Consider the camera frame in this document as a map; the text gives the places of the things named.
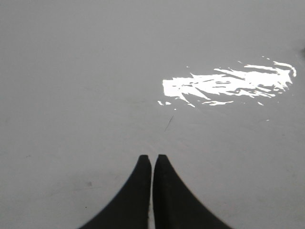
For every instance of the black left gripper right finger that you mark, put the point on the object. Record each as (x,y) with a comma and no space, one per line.
(174,205)

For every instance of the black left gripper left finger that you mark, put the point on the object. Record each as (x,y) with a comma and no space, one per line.
(129,209)

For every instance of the white whiteboard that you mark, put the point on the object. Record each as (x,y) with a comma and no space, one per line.
(86,86)

